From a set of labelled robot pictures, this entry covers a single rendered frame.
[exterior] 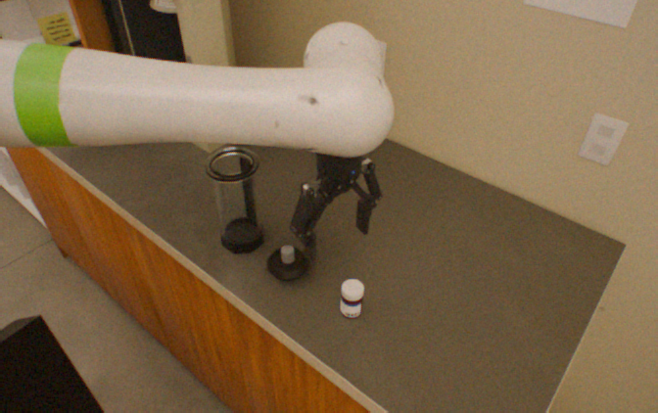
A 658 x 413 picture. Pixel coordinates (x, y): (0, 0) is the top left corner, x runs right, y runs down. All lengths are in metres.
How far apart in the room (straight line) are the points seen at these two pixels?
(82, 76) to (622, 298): 1.33
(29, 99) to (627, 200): 1.18
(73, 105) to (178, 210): 0.72
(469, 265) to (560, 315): 0.21
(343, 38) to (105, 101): 0.29
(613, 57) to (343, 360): 0.82
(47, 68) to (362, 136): 0.34
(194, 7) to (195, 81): 0.72
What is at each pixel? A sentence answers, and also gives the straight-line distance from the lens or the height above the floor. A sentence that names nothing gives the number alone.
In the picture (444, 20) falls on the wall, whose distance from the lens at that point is 1.28.
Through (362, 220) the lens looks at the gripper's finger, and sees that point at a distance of 0.91.
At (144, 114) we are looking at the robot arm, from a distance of 0.55.
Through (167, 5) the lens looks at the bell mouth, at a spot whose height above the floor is 1.33.
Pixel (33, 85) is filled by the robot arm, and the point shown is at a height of 1.52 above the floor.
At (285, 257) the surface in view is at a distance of 1.02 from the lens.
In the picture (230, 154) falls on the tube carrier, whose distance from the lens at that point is 1.04.
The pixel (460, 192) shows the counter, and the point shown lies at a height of 0.94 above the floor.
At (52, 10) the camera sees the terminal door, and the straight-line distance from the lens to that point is 1.46.
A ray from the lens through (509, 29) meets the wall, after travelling 1.22.
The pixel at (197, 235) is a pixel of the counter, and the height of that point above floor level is 0.94.
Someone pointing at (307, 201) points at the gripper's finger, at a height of 1.24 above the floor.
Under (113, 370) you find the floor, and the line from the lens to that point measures 2.16.
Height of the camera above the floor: 1.75
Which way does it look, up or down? 41 degrees down
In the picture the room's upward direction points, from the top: 1 degrees clockwise
